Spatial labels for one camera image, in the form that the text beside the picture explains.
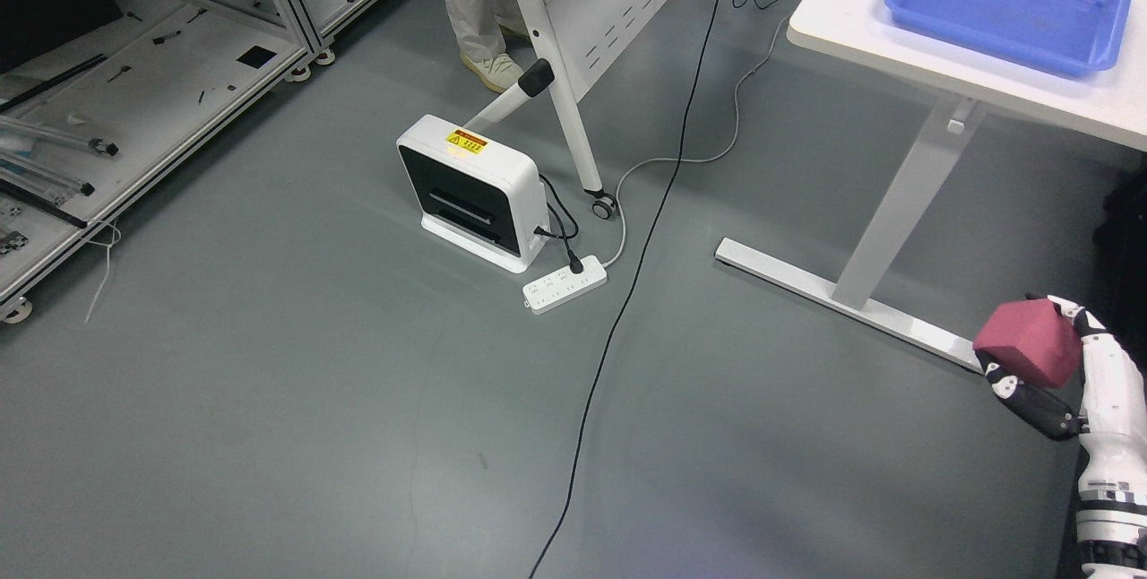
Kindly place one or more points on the blue tray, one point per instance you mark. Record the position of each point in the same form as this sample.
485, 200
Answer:
1072, 38

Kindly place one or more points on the robot forearm wrist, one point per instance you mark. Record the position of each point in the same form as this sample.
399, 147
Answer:
1110, 528

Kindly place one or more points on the pink block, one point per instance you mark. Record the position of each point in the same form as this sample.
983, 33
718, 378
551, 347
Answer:
1030, 339

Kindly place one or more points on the white box appliance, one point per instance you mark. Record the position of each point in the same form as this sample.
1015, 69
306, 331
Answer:
475, 193

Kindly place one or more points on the white power strip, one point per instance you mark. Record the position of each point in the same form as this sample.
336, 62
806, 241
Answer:
563, 285

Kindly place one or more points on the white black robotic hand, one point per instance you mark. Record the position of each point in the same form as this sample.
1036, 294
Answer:
1102, 405

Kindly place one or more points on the aluminium frame rack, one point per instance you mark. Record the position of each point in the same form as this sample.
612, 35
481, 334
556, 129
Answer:
102, 98

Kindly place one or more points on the person in beige trousers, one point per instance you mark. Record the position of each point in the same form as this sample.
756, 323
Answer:
479, 27

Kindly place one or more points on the white table with T-leg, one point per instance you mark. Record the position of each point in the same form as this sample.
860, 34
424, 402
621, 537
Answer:
1109, 106

